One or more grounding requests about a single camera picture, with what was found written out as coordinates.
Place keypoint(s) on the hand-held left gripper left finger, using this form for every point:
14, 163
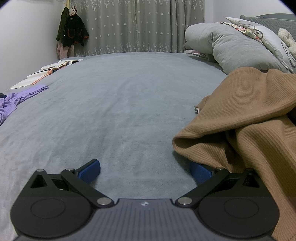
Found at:
91, 171

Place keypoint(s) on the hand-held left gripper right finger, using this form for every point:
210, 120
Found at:
198, 173

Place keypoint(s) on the brown ribbed sweater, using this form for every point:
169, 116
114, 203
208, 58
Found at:
242, 104

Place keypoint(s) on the grey bed blanket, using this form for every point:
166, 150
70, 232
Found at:
127, 104

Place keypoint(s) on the purple garment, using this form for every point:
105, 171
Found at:
13, 99

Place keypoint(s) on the open book with orange edge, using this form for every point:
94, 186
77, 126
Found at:
30, 78

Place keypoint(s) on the open white book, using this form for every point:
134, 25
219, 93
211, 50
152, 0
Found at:
60, 63

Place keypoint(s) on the pink blanket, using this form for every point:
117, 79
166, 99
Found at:
196, 52

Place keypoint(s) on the pink hanging garment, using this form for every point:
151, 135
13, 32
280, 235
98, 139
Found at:
63, 52

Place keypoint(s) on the grey folded duvet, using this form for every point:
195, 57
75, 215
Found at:
231, 46

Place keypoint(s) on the dark hanging jacket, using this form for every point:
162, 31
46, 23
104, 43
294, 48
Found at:
71, 30

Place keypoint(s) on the light grey printed pillow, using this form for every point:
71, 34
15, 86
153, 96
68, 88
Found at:
270, 39

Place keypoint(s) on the grey star-print curtain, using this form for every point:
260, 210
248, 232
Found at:
138, 23

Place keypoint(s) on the cream plush toy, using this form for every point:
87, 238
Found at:
286, 38

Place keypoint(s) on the yellow coat stand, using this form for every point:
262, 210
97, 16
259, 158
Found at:
67, 3

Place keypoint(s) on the grey quilted headboard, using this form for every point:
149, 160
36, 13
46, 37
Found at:
277, 19

